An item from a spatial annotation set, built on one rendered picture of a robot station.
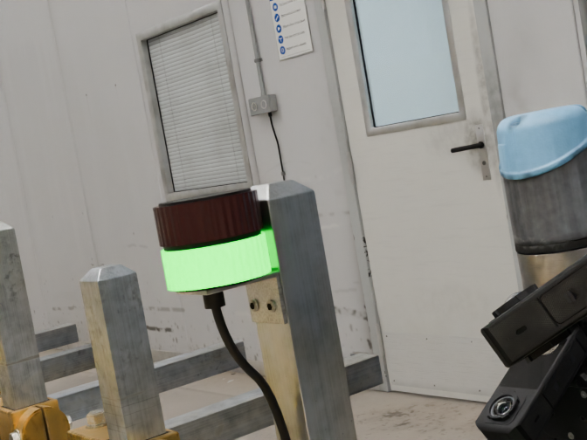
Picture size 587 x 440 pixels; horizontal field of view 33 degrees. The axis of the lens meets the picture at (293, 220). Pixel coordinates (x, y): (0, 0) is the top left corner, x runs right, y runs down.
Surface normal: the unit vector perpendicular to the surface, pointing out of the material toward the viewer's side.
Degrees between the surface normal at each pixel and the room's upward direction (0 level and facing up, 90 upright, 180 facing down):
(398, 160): 90
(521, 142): 89
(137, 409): 90
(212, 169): 90
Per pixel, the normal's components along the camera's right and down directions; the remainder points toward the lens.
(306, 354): 0.58, -0.04
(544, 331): -0.55, 0.15
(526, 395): -0.59, -0.73
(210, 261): 0.00, 0.07
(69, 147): -0.77, 0.18
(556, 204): -0.25, 0.14
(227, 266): 0.27, 0.02
